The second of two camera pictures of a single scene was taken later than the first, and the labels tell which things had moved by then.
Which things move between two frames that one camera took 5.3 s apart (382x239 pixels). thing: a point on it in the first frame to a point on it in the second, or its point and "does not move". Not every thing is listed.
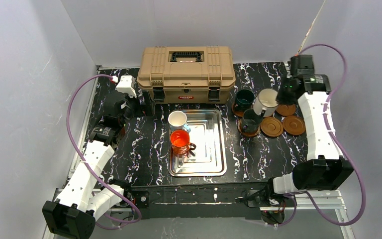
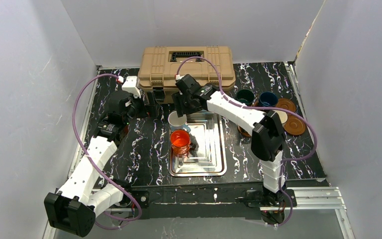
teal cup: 244,99 does not move
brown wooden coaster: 245,134 does not move
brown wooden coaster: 293,125 does not move
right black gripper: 285,97 to 182,106
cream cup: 266,98 to 283,116
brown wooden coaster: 286,109 does not move
